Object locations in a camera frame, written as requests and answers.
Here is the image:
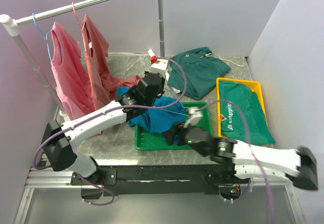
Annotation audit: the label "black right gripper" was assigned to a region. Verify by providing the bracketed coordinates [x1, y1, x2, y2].
[160, 118, 208, 157]

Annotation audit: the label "blue t shirt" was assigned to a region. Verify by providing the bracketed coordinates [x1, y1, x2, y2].
[116, 86, 189, 135]

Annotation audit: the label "light blue wire hanger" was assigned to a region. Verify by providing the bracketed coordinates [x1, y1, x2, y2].
[156, 88, 187, 116]

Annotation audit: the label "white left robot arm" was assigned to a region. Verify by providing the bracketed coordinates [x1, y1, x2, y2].
[42, 72, 165, 185]

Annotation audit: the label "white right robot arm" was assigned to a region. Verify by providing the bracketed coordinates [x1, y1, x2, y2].
[162, 123, 318, 191]

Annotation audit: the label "dusty red t shirt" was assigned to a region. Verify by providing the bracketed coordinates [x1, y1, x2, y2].
[81, 14, 142, 136]

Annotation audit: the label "green shirt in yellow tray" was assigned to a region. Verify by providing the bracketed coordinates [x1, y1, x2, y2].
[219, 81, 275, 146]

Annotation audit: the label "pink t shirt on hanger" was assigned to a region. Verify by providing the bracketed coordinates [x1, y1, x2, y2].
[51, 22, 95, 120]

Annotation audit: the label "blue hanger with pink shirt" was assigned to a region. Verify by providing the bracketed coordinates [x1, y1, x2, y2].
[32, 13, 53, 62]

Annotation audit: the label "green plastic tray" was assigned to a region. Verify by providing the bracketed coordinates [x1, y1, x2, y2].
[135, 102, 207, 151]

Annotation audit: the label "dark green shorts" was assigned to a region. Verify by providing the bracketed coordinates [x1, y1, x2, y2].
[171, 47, 230, 100]

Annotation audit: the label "yellow plastic tray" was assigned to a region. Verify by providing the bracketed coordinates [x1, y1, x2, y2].
[216, 77, 267, 137]

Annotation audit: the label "white metal clothes rack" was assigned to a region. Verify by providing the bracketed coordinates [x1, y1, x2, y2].
[1, 0, 165, 117]

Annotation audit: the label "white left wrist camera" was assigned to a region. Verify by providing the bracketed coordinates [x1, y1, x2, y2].
[149, 56, 169, 78]

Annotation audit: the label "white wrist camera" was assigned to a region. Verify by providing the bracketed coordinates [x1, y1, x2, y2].
[149, 56, 169, 78]
[183, 107, 203, 128]

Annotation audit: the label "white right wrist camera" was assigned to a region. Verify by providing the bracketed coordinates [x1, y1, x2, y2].
[183, 107, 203, 128]

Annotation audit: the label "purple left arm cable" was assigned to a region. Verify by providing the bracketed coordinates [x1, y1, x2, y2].
[32, 56, 188, 170]

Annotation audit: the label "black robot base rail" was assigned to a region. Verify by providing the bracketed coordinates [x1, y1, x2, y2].
[69, 163, 249, 200]

